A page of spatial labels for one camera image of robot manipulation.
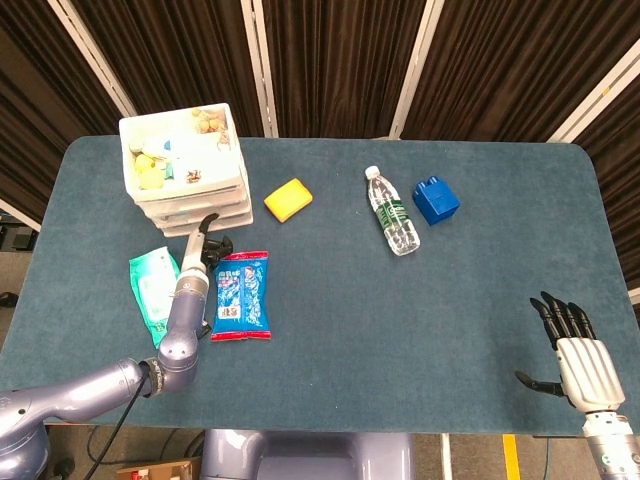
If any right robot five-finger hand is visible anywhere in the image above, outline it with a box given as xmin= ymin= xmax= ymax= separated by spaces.
xmin=514 ymin=291 xmax=626 ymax=414

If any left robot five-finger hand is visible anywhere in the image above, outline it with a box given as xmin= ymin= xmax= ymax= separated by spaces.
xmin=180 ymin=213 xmax=234 ymax=276

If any white plastic drawer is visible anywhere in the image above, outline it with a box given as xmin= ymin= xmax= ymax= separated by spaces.
xmin=147 ymin=199 xmax=252 ymax=224

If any clear drawer with white contents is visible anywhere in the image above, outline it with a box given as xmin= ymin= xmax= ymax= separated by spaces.
xmin=135 ymin=185 xmax=249 ymax=209

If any brown cardboard box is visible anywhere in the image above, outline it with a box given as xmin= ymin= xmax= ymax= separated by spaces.
xmin=115 ymin=457 xmax=202 ymax=480

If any green wet wipes pack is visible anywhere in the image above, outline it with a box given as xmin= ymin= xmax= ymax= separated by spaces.
xmin=128 ymin=245 xmax=182 ymax=350

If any blue red snack bag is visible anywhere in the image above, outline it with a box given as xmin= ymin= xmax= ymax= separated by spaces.
xmin=210 ymin=250 xmax=274 ymax=343

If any yellow sponge with green pad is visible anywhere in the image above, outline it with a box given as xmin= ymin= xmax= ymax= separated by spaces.
xmin=263 ymin=177 xmax=314 ymax=223

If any dark brown curtain panel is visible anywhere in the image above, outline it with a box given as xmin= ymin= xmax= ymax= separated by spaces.
xmin=574 ymin=64 xmax=640 ymax=291
xmin=0 ymin=0 xmax=131 ymax=224
xmin=402 ymin=0 xmax=631 ymax=142
xmin=69 ymin=0 xmax=264 ymax=137
xmin=262 ymin=0 xmax=426 ymax=139

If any teal table cover mat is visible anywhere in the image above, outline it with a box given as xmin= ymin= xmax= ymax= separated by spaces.
xmin=0 ymin=135 xmax=640 ymax=435

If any clear green-label water bottle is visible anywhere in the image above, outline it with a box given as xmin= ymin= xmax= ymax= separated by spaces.
xmin=364 ymin=165 xmax=422 ymax=257

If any blue plastic building block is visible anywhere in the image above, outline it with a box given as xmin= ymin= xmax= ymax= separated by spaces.
xmin=412 ymin=175 xmax=462 ymax=226

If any lavender robot torso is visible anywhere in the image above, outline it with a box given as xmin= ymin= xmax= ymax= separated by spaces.
xmin=199 ymin=428 xmax=416 ymax=480

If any white plastic drawer organizer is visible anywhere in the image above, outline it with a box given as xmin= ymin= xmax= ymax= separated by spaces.
xmin=118 ymin=102 xmax=255 ymax=238

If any white partition frame post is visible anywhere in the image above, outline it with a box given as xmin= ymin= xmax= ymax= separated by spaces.
xmin=0 ymin=197 xmax=42 ymax=232
xmin=47 ymin=0 xmax=137 ymax=119
xmin=547 ymin=47 xmax=640 ymax=145
xmin=239 ymin=0 xmax=280 ymax=139
xmin=388 ymin=0 xmax=446 ymax=140

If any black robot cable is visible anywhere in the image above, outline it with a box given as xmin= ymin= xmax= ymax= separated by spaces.
xmin=82 ymin=367 xmax=152 ymax=480

